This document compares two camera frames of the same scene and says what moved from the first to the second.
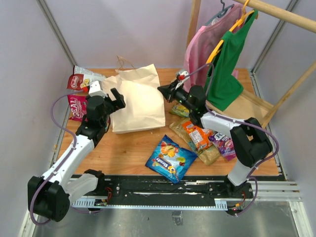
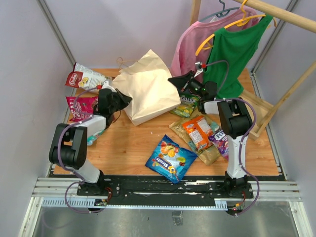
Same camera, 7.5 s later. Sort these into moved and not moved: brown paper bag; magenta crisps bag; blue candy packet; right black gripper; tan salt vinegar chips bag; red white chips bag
Moved: brown paper bag; right black gripper
Not moved: magenta crisps bag; tan salt vinegar chips bag; blue candy packet; red white chips bag
